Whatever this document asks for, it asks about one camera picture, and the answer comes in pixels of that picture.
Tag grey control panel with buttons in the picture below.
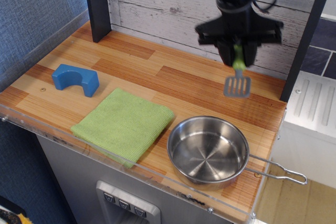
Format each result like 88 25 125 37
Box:
96 180 161 223

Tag yellow object at corner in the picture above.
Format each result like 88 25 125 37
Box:
1 209 32 224

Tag dark right vertical post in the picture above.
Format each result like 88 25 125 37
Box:
280 0 327 102

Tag green handled grey spatula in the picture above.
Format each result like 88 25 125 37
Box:
223 45 251 98

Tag white ridged side counter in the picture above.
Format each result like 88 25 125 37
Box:
271 71 335 187

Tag blue arch block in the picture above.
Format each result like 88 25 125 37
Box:
51 64 100 97

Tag green folded cloth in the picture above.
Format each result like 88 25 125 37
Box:
71 88 174 168

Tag dark left vertical post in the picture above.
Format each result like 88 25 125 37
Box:
87 0 111 42

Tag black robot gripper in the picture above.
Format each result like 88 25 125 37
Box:
195 0 284 67

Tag silver pot with wire handle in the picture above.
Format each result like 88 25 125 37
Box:
166 116 308 190

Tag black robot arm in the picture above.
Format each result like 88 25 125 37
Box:
195 0 284 67

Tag dark vertical post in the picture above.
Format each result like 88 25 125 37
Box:
87 0 111 42
280 0 327 102

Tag clear acrylic front guard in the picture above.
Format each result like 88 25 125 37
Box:
1 105 258 223

